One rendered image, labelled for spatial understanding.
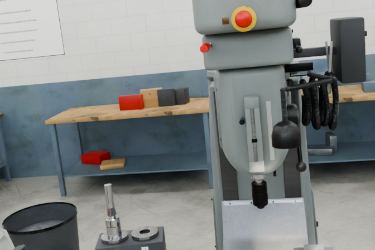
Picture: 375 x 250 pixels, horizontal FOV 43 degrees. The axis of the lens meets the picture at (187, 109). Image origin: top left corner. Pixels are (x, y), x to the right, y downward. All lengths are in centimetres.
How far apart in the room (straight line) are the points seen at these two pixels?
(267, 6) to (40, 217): 270
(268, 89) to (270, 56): 10
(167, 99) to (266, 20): 411
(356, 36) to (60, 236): 221
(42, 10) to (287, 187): 474
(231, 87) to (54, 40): 489
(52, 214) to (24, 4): 334
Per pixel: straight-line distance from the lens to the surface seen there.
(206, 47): 115
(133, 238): 162
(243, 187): 190
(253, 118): 131
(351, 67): 165
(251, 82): 133
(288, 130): 118
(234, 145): 137
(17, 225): 352
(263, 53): 129
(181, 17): 567
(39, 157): 647
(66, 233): 319
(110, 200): 159
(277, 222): 190
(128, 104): 529
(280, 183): 189
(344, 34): 163
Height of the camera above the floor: 177
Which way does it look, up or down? 10 degrees down
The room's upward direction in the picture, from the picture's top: 6 degrees counter-clockwise
